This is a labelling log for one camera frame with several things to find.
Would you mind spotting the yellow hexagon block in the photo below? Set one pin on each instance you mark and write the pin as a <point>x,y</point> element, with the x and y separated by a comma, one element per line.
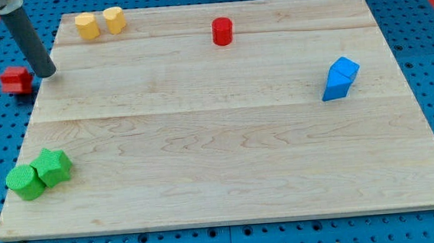
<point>87,26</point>

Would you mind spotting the blue cube block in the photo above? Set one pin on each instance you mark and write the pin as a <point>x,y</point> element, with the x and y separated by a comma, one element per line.
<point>346,67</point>

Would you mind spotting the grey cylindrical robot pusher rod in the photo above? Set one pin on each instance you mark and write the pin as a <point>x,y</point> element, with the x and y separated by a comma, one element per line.
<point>29,42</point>

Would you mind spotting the green star block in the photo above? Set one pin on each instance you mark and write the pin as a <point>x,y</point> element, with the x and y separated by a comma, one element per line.
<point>52,167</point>

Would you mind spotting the blue triangle block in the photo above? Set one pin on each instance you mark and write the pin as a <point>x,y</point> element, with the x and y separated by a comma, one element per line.
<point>337,86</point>

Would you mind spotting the green cylinder block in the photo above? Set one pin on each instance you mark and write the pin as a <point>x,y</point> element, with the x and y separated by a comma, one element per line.
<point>24,182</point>

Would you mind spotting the yellow heart block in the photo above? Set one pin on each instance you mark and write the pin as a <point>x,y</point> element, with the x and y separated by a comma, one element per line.
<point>115,19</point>

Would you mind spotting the red cylinder block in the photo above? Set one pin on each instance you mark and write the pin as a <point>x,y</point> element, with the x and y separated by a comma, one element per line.
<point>222,31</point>

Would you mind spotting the red star block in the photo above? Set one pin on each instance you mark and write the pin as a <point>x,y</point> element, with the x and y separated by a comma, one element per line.
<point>16,79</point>

